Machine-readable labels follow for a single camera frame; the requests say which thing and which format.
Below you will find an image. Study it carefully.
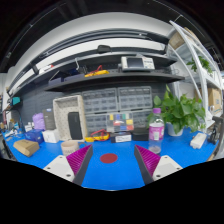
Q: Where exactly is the black rectangular device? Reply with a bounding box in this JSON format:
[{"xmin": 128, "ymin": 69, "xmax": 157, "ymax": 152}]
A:
[{"xmin": 67, "ymin": 111, "xmax": 84, "ymax": 141}]

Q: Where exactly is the small teal device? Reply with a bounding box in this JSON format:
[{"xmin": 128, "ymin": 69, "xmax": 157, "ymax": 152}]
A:
[{"xmin": 10, "ymin": 95, "xmax": 22, "ymax": 107}]

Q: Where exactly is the plain black box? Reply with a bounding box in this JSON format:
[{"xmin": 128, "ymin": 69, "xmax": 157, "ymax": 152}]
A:
[{"xmin": 131, "ymin": 127, "xmax": 150, "ymax": 142}]

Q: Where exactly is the yellow tool with red leads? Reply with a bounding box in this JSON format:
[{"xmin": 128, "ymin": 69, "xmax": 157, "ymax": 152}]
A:
[{"xmin": 84, "ymin": 64, "xmax": 110, "ymax": 78}]

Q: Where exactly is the purple-capped clear drink bottle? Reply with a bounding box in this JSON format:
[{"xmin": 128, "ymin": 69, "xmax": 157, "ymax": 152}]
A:
[{"xmin": 147, "ymin": 107, "xmax": 165, "ymax": 155}]

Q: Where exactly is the white power adapter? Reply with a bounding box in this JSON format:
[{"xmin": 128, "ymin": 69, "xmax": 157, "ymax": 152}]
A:
[{"xmin": 189, "ymin": 132, "xmax": 208, "ymax": 150}]

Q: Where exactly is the purple bag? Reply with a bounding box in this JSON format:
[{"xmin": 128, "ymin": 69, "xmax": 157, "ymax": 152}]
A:
[{"xmin": 32, "ymin": 112, "xmax": 46, "ymax": 131}]

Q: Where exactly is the small white box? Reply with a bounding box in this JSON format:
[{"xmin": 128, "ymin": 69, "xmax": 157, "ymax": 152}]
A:
[{"xmin": 41, "ymin": 129, "xmax": 61, "ymax": 144}]

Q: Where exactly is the brown cardboard box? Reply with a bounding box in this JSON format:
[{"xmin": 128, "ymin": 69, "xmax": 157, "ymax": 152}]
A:
[{"xmin": 12, "ymin": 139, "xmax": 41, "ymax": 158}]

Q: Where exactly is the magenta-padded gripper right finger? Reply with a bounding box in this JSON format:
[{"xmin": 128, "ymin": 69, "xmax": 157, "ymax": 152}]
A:
[{"xmin": 133, "ymin": 144, "xmax": 184, "ymax": 186}]

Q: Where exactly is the black box with white label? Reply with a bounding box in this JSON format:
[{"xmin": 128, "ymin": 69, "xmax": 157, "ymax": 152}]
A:
[{"xmin": 110, "ymin": 132, "xmax": 133, "ymax": 144}]

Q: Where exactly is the white oscilloscope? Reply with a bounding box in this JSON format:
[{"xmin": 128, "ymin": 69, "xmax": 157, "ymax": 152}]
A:
[{"xmin": 120, "ymin": 55, "xmax": 156, "ymax": 72}]

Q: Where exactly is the beige mug with grey spots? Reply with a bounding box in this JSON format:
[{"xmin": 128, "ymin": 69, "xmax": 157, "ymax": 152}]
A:
[{"xmin": 60, "ymin": 140, "xmax": 81, "ymax": 157}]

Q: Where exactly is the clear organizer with coloured parts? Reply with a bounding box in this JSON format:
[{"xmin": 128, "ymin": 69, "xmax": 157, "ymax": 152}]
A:
[{"xmin": 106, "ymin": 112, "xmax": 135, "ymax": 133}]

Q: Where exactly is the blue box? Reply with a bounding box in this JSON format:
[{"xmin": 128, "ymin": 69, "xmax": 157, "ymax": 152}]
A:
[{"xmin": 25, "ymin": 129, "xmax": 44, "ymax": 145}]

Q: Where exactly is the green potted plant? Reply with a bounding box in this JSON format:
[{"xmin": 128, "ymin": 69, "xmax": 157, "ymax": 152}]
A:
[{"xmin": 146, "ymin": 84, "xmax": 207, "ymax": 138}]

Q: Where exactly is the dark grey box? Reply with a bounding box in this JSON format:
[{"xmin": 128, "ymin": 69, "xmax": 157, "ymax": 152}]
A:
[{"xmin": 42, "ymin": 108, "xmax": 57, "ymax": 131}]

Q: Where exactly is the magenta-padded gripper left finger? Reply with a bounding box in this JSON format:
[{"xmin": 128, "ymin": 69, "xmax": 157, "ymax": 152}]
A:
[{"xmin": 43, "ymin": 143, "xmax": 94, "ymax": 187}]

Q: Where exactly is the beige perforated tray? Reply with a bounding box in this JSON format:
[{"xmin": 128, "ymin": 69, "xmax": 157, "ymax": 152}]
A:
[{"xmin": 52, "ymin": 94, "xmax": 88, "ymax": 142}]

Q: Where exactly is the flat round red coaster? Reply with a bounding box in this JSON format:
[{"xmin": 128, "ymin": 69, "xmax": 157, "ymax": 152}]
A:
[{"xmin": 99, "ymin": 152, "xmax": 119, "ymax": 164}]

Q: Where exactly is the white shelf unit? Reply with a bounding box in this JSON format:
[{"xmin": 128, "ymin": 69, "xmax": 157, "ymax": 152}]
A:
[{"xmin": 168, "ymin": 19, "xmax": 224, "ymax": 134}]

